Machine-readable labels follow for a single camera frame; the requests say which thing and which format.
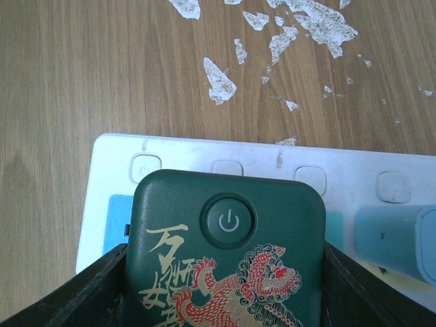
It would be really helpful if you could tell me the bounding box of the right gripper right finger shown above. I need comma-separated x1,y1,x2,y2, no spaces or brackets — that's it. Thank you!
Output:
321,243,435,326

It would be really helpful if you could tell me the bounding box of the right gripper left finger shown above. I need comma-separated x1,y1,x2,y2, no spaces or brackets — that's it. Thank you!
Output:
1,244,127,326

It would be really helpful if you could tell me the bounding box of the light blue usb charger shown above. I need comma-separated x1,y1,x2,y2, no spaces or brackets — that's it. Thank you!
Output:
354,204,435,286

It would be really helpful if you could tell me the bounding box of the white power strip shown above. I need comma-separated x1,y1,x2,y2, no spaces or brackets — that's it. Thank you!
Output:
74,132,436,300

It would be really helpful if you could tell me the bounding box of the dark green square adapter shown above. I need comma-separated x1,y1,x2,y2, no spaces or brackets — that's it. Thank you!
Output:
120,170,326,326

